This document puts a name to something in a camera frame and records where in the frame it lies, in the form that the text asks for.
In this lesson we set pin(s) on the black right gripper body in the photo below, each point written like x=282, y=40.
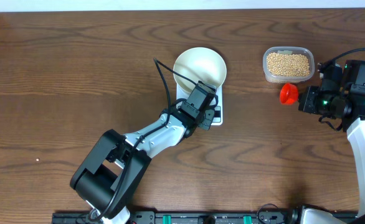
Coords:
x=310, y=102

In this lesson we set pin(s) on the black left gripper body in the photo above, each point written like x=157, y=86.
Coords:
x=202, y=119

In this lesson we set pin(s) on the red plastic measuring scoop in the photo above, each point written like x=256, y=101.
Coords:
x=288, y=94

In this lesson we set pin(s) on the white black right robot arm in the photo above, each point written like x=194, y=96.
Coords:
x=341, y=95

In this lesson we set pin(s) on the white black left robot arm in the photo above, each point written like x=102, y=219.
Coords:
x=112, y=171

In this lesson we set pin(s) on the white digital kitchen scale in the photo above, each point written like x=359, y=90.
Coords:
x=218, y=117

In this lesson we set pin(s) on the cream round bowl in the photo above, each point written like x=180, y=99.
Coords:
x=199, y=64

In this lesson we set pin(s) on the clear container of soybeans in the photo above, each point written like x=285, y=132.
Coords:
x=288, y=64

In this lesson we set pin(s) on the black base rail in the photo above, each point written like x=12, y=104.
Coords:
x=268, y=214

